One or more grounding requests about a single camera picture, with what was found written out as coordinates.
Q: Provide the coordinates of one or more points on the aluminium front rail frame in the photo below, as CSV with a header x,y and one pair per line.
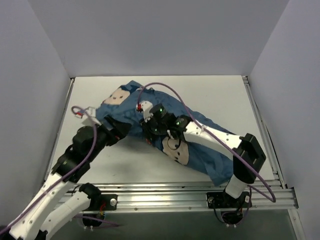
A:
x,y
190,196

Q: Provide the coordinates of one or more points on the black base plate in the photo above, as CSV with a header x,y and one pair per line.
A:
x,y
103,202
221,200

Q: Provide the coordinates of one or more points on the aluminium right side rail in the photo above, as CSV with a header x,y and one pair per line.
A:
x,y
266,139

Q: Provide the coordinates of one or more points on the aluminium left side rail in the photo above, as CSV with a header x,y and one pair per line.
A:
x,y
66,103

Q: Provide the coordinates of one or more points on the aluminium rail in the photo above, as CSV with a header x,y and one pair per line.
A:
x,y
266,139
66,103

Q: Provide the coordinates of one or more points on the blue patterned pillowcase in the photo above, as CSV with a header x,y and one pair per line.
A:
x,y
121,106

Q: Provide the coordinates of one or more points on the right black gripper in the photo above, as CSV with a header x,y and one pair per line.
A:
x,y
146,131

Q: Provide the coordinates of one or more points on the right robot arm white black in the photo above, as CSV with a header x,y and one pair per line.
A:
x,y
178,131

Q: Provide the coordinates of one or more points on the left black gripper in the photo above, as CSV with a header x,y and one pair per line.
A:
x,y
116,128

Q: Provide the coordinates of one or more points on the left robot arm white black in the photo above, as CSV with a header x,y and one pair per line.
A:
x,y
41,219

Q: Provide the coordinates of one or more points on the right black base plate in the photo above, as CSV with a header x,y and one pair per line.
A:
x,y
221,200

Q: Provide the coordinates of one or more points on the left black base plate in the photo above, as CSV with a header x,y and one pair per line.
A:
x,y
103,202

